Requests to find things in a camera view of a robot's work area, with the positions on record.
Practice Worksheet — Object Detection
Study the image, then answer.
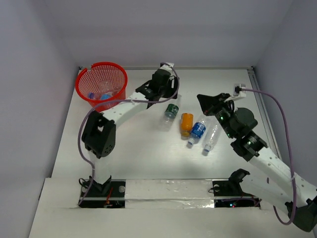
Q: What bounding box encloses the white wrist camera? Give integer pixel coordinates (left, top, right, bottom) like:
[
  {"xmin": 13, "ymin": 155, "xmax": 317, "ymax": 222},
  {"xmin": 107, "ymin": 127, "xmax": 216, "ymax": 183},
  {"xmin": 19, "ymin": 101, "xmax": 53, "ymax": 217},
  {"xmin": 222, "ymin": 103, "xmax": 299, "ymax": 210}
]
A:
[
  {"xmin": 225, "ymin": 84, "xmax": 246, "ymax": 102},
  {"xmin": 160, "ymin": 62, "xmax": 174, "ymax": 72}
]

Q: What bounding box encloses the blue cap water bottle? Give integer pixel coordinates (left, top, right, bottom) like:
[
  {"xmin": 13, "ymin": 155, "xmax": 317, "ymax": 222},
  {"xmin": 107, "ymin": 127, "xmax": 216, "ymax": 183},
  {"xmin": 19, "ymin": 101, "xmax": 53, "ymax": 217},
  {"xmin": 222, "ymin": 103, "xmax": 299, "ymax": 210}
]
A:
[{"xmin": 88, "ymin": 91, "xmax": 113, "ymax": 101}]

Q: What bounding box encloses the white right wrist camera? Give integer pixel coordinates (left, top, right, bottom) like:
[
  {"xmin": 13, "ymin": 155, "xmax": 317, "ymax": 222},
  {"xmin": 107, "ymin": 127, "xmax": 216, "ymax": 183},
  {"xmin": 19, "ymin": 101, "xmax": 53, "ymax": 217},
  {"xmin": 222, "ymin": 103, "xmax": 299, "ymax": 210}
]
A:
[{"xmin": 225, "ymin": 84, "xmax": 246, "ymax": 102}]

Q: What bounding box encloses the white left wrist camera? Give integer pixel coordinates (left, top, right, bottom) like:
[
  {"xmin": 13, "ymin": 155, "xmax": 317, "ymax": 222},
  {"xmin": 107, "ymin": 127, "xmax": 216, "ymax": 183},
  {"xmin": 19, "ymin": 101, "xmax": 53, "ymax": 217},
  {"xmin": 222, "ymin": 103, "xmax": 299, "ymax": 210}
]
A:
[{"xmin": 160, "ymin": 62, "xmax": 174, "ymax": 72}]

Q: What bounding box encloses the blue label white-cap bottle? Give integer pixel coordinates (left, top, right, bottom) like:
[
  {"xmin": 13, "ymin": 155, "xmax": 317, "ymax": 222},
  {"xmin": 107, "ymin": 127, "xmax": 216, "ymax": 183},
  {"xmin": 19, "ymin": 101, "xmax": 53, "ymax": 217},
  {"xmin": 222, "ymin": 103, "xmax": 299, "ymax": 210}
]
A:
[{"xmin": 187, "ymin": 122, "xmax": 206, "ymax": 146}]

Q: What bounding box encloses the clear bottle white label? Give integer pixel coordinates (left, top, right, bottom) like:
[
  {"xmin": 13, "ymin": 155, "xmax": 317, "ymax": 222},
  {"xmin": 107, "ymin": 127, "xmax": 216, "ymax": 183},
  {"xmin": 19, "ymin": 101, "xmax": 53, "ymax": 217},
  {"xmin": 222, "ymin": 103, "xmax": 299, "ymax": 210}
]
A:
[{"xmin": 98, "ymin": 80, "xmax": 118, "ymax": 96}]

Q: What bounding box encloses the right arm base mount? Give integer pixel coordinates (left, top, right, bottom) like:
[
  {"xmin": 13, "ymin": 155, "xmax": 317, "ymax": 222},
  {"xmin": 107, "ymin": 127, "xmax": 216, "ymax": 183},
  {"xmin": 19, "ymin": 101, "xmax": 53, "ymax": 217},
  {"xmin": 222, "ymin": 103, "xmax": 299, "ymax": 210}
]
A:
[{"xmin": 208, "ymin": 169, "xmax": 261, "ymax": 208}]

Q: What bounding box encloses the green label clear bottle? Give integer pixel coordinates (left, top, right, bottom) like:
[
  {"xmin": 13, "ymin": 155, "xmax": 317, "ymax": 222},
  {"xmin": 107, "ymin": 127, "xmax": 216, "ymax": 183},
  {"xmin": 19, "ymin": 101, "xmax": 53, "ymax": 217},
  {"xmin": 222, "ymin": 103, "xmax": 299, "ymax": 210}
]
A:
[{"xmin": 161, "ymin": 94, "xmax": 182, "ymax": 131}]

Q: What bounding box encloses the aluminium rail right edge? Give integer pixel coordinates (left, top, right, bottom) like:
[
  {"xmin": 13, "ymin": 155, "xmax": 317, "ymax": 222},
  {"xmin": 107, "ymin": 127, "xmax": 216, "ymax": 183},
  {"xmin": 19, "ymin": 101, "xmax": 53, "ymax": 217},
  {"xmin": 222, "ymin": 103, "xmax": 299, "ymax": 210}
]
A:
[{"xmin": 247, "ymin": 66, "xmax": 283, "ymax": 161}]

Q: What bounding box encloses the red mesh plastic basket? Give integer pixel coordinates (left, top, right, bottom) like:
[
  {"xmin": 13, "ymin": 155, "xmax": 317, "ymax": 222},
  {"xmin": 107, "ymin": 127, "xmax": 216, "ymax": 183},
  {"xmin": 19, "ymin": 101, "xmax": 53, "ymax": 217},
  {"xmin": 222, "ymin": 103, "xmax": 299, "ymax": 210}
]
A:
[{"xmin": 75, "ymin": 62, "xmax": 128, "ymax": 112}]

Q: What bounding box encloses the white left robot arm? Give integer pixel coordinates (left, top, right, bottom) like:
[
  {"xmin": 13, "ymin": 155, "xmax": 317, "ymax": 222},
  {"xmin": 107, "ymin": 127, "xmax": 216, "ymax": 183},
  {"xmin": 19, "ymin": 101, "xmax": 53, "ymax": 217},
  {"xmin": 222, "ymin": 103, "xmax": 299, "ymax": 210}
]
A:
[{"xmin": 78, "ymin": 63, "xmax": 179, "ymax": 196}]

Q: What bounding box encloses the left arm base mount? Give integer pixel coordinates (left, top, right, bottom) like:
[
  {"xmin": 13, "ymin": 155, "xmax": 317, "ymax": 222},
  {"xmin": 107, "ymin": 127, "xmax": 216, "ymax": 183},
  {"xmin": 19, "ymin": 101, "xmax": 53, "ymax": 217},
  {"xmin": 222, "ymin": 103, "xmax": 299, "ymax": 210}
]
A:
[{"xmin": 78, "ymin": 177, "xmax": 126, "ymax": 209}]

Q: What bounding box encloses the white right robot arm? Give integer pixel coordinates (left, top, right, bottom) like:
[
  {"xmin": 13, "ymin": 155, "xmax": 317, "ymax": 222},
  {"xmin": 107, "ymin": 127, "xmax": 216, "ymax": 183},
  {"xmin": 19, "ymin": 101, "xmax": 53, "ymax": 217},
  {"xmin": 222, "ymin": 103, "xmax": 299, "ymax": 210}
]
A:
[{"xmin": 197, "ymin": 93, "xmax": 317, "ymax": 232}]

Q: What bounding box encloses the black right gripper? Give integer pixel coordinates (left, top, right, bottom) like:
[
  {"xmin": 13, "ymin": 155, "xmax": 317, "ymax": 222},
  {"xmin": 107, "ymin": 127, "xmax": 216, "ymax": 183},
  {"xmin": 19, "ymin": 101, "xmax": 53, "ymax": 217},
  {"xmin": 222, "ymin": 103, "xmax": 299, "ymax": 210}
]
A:
[{"xmin": 198, "ymin": 93, "xmax": 235, "ymax": 138}]

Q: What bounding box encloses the orange juice bottle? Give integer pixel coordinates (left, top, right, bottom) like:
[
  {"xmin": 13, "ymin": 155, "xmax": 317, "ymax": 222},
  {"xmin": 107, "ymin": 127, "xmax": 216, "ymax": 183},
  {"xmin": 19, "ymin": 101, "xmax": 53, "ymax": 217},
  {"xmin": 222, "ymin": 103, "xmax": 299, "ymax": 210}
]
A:
[{"xmin": 180, "ymin": 113, "xmax": 194, "ymax": 137}]

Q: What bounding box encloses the clear unlabelled bottle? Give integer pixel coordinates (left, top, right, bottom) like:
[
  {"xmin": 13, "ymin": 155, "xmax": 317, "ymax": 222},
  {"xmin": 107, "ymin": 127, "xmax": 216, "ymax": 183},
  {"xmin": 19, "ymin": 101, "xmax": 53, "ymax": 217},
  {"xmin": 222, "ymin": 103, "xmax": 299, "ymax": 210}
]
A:
[{"xmin": 202, "ymin": 117, "xmax": 222, "ymax": 154}]

